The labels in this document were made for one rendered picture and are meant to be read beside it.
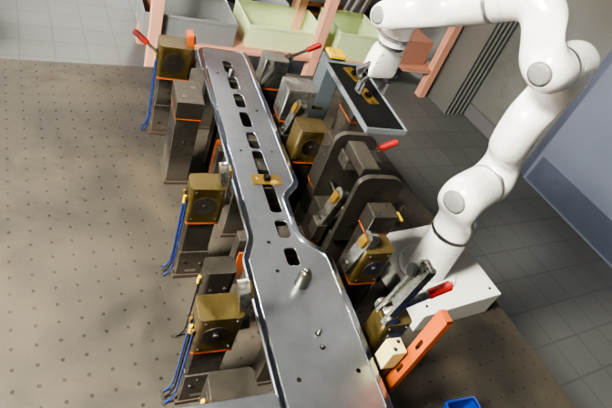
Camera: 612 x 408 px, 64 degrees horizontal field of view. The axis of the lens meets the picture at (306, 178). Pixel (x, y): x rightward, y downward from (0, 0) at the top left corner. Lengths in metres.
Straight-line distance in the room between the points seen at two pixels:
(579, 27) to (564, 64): 2.96
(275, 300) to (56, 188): 0.84
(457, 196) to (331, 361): 0.54
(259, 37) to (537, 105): 2.62
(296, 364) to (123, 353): 0.47
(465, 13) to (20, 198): 1.31
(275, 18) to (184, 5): 0.72
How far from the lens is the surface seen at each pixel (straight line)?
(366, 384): 1.05
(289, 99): 1.55
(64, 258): 1.47
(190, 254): 1.37
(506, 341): 1.78
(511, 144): 1.28
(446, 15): 1.33
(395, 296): 1.06
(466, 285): 1.68
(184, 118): 1.52
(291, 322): 1.06
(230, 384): 0.99
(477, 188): 1.32
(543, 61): 1.14
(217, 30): 3.49
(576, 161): 3.98
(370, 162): 1.22
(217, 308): 0.98
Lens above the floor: 1.85
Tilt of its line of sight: 38 degrees down
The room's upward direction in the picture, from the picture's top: 22 degrees clockwise
